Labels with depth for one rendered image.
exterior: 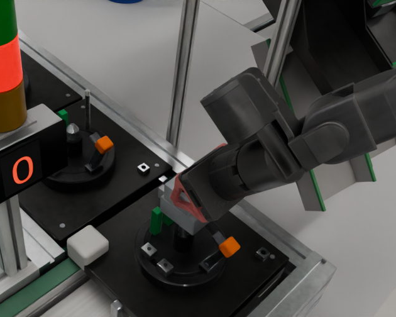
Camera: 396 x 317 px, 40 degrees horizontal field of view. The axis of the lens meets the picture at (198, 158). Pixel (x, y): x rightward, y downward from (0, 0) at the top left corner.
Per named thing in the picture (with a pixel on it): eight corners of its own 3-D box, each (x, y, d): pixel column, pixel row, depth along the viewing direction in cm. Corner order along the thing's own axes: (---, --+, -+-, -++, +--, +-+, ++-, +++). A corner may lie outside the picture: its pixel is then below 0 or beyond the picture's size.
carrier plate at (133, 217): (286, 265, 86) (290, 256, 85) (181, 368, 72) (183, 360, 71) (178, 179, 97) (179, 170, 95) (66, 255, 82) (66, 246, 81)
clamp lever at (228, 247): (217, 264, 79) (241, 246, 73) (209, 272, 78) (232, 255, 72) (202, 244, 80) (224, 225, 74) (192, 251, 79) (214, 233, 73)
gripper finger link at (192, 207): (147, 187, 71) (185, 172, 64) (185, 161, 76) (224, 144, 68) (175, 231, 72) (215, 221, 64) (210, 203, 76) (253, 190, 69)
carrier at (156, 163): (171, 174, 97) (179, 121, 88) (60, 249, 83) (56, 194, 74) (84, 105, 107) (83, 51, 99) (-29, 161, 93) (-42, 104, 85)
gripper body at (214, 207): (177, 177, 65) (212, 163, 59) (232, 138, 70) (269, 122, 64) (205, 224, 65) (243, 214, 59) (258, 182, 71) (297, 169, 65)
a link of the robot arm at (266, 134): (292, 192, 56) (320, 161, 59) (255, 136, 55) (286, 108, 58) (250, 203, 61) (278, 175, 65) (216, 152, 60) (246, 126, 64)
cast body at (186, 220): (214, 219, 77) (219, 184, 72) (192, 236, 74) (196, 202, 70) (170, 187, 81) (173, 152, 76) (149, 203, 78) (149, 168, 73)
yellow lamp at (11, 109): (37, 119, 57) (33, 81, 54) (-6, 139, 54) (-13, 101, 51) (9, 95, 59) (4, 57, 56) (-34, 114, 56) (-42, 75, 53)
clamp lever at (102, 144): (102, 166, 90) (114, 144, 84) (92, 172, 89) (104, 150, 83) (88, 149, 90) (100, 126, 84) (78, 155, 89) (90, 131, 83)
